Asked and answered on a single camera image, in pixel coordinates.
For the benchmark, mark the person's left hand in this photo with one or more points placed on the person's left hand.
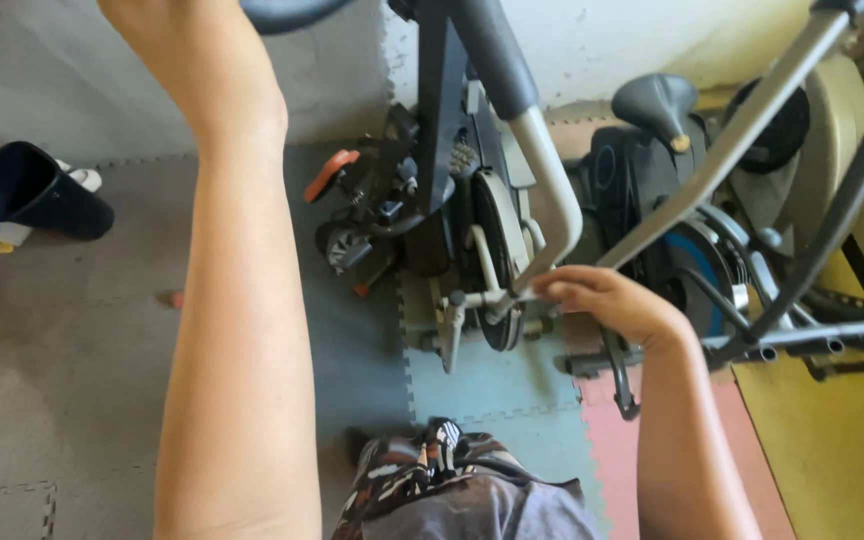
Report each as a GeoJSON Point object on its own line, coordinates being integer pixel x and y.
{"type": "Point", "coordinates": [192, 60]}

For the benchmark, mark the person's right hand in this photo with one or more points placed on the person's right hand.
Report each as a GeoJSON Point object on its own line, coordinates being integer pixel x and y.
{"type": "Point", "coordinates": [619, 304]}

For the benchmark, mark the person's right fingers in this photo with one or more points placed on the person's right fingers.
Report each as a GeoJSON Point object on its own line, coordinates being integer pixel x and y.
{"type": "Point", "coordinates": [561, 291]}

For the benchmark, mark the light blue foam mat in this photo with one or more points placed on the light blue foam mat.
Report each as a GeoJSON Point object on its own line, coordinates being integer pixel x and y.
{"type": "Point", "coordinates": [492, 386]}

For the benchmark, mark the dark exercise bike blue flywheel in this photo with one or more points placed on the dark exercise bike blue flywheel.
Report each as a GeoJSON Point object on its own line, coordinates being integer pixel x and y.
{"type": "Point", "coordinates": [627, 187]}

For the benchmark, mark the black exercise bike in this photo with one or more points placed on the black exercise bike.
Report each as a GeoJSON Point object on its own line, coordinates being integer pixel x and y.
{"type": "Point", "coordinates": [439, 150]}

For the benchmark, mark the black bike saddle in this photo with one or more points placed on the black bike saddle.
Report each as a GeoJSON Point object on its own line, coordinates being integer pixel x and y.
{"type": "Point", "coordinates": [653, 101]}

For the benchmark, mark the slate blue foam mat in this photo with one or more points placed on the slate blue foam mat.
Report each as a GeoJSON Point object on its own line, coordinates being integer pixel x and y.
{"type": "Point", "coordinates": [357, 360]}

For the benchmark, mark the black transport wheel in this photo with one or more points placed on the black transport wheel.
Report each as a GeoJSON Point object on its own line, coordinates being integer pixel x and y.
{"type": "Point", "coordinates": [343, 249]}

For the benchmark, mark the patterned shorts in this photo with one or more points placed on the patterned shorts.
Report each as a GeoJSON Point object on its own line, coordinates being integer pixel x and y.
{"type": "Point", "coordinates": [417, 465]}

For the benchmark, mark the grey shirt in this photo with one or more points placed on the grey shirt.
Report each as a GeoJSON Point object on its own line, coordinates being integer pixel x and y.
{"type": "Point", "coordinates": [492, 514]}

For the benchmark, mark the straight grey metal tube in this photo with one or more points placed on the straight grey metal tube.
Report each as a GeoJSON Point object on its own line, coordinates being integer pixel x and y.
{"type": "Point", "coordinates": [739, 131]}

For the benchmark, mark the orange lever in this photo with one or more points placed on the orange lever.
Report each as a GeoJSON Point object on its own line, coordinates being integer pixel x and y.
{"type": "Point", "coordinates": [331, 174]}

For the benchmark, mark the beige flywheel cover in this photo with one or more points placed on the beige flywheel cover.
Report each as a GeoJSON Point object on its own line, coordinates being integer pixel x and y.
{"type": "Point", "coordinates": [837, 127]}

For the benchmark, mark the yellow foam mat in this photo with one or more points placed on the yellow foam mat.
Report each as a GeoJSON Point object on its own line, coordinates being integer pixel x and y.
{"type": "Point", "coordinates": [844, 457]}

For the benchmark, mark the small red object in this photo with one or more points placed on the small red object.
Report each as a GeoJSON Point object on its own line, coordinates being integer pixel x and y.
{"type": "Point", "coordinates": [176, 300]}

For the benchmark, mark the white slipper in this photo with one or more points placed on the white slipper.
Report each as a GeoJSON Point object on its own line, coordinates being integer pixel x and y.
{"type": "Point", "coordinates": [85, 178]}

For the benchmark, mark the grey foam floor mat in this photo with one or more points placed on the grey foam floor mat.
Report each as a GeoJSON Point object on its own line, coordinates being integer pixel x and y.
{"type": "Point", "coordinates": [72, 390]}

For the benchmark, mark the black slipper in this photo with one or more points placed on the black slipper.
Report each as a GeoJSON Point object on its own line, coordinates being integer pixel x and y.
{"type": "Point", "coordinates": [34, 199]}

